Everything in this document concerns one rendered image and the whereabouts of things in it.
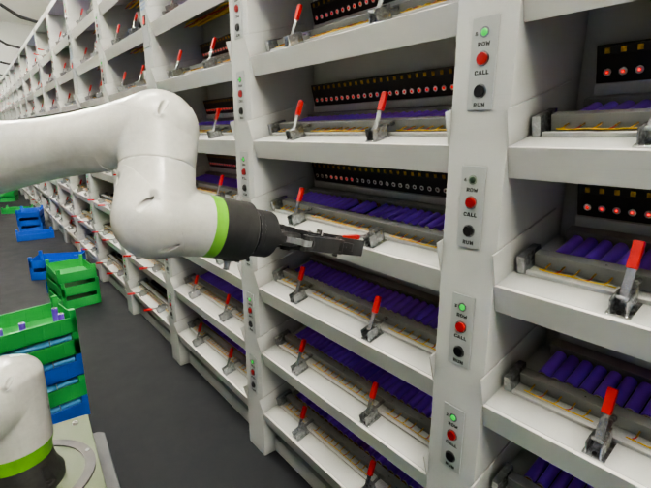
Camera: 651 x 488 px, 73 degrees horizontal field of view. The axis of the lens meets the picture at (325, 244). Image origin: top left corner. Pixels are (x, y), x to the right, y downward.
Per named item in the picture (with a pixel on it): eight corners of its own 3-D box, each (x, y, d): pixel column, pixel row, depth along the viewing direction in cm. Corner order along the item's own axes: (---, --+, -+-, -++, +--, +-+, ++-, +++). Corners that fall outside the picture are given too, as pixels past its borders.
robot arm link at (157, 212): (97, 261, 59) (122, 248, 51) (103, 172, 61) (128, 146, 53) (196, 268, 68) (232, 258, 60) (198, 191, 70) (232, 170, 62)
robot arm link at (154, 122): (16, 203, 74) (-54, 182, 63) (23, 139, 76) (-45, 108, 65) (213, 177, 65) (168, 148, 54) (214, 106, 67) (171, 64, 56)
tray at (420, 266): (443, 293, 74) (437, 243, 70) (260, 232, 120) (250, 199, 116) (508, 245, 84) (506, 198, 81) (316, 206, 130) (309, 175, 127)
